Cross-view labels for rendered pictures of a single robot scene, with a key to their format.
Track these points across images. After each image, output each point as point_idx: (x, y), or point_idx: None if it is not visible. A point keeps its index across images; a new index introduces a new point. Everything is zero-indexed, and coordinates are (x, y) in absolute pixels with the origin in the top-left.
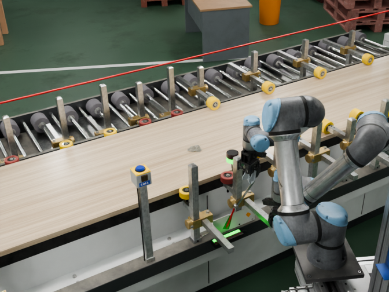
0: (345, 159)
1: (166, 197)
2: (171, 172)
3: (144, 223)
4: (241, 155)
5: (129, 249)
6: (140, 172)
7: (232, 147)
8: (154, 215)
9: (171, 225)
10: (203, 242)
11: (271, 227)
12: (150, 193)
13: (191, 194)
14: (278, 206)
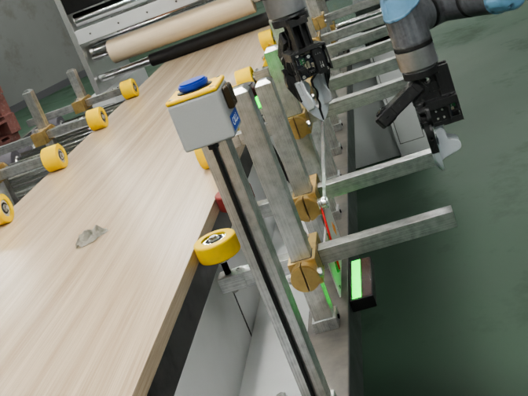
0: None
1: (189, 285)
2: (122, 267)
3: (281, 278)
4: (292, 34)
5: None
6: (210, 83)
7: (152, 192)
8: (197, 354)
9: (228, 377)
10: (347, 313)
11: (436, 153)
12: (156, 296)
13: (276, 176)
14: (427, 86)
